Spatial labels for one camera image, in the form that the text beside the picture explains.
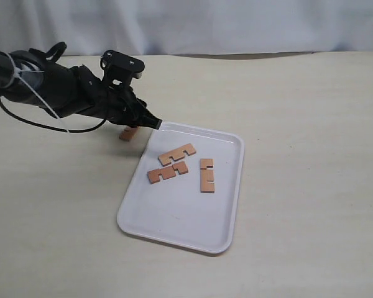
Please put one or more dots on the wooden notched puzzle piece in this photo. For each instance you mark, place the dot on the wooden notched puzzle piece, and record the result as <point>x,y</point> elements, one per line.
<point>128,133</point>
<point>176,154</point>
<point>207,175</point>
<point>167,172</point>

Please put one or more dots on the white fabric backdrop curtain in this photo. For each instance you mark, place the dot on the white fabric backdrop curtain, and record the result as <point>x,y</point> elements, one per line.
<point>187,27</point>

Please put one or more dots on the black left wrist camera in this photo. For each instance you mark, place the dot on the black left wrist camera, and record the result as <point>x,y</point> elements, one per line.
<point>117,66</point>

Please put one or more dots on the white zip tie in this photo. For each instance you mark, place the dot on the white zip tie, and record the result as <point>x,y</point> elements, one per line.
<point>17,74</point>

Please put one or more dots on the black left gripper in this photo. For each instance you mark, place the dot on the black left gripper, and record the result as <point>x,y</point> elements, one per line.
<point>117,104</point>

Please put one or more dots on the white plastic tray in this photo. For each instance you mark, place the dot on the white plastic tray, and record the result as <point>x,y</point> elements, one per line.
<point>175,211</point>

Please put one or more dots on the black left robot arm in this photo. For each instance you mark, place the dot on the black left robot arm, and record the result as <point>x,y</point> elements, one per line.
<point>35,78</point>

